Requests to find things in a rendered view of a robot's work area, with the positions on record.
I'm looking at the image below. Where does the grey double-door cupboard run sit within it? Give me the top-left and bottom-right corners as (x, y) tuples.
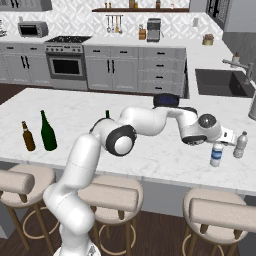
(0, 42), (51, 86)

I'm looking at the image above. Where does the grey wall cupboard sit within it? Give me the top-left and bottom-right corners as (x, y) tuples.
(0, 0), (53, 12)

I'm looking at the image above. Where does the grey toaster oven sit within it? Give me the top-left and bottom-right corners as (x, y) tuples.
(17, 20), (50, 39)

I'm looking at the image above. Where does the blue-labelled plastic bottle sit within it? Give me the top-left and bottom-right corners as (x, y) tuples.
(209, 142), (224, 168)

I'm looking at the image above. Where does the grey sink tap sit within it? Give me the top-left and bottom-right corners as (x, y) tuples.
(222, 58), (256, 86)

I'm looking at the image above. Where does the large green glass bottle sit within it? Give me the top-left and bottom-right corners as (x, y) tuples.
(39, 109), (58, 152)

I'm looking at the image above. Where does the grey coffee machine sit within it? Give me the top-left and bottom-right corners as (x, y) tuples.
(146, 17), (163, 43)

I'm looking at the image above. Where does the green pot with plant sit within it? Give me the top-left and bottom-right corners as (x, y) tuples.
(201, 33), (215, 47)

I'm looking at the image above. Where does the steel range with oven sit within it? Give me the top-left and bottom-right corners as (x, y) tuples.
(44, 35), (93, 90)

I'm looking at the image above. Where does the grey cupboard and drawer run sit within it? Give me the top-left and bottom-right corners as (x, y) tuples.
(83, 44), (188, 98)

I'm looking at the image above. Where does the brown glass bottle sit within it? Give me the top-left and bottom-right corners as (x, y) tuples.
(21, 120), (37, 152)

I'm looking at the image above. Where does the beige cushioned bar stool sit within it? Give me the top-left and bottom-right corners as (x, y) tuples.
(77, 175), (145, 256)
(181, 188), (256, 256)
(0, 163), (62, 256)

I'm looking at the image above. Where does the grey tall cabinet unit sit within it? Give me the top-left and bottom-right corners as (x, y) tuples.
(189, 0), (256, 34)

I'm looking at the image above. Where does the soap dispenser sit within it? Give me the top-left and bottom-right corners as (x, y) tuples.
(231, 51), (241, 66)

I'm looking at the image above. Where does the dark wooden wall shelf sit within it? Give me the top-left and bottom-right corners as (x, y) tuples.
(91, 7), (190, 14)

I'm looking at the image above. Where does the clear plastic bottle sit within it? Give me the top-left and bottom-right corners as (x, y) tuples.
(232, 130), (249, 159)

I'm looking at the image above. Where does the dark sink basin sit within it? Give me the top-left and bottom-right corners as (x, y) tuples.
(194, 68), (256, 99)

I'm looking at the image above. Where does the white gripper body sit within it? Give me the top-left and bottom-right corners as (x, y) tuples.
(219, 128), (239, 148)

